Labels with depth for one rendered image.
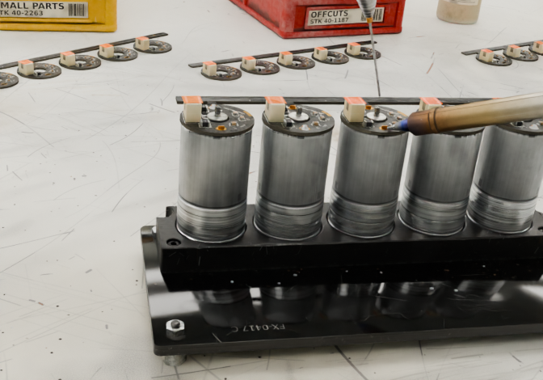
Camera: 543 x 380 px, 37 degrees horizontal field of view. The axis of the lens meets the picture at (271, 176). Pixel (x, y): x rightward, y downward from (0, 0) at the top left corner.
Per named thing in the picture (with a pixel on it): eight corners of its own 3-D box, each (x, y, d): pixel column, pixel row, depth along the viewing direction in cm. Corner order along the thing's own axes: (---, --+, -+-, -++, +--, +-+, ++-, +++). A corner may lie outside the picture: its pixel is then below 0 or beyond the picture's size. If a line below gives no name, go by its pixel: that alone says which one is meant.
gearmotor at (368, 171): (398, 257, 30) (422, 128, 28) (334, 259, 29) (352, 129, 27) (377, 223, 32) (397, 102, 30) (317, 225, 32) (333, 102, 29)
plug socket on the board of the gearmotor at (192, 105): (208, 123, 27) (209, 103, 27) (183, 123, 27) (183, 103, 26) (205, 113, 28) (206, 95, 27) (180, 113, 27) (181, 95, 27)
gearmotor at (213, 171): (249, 263, 29) (260, 129, 27) (178, 266, 28) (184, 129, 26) (237, 228, 31) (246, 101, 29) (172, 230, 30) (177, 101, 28)
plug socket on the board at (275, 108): (291, 122, 28) (292, 104, 27) (266, 123, 27) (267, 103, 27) (286, 113, 28) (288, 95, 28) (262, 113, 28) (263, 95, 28)
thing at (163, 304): (521, 237, 35) (527, 213, 34) (617, 344, 28) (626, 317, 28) (139, 250, 31) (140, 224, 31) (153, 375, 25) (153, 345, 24)
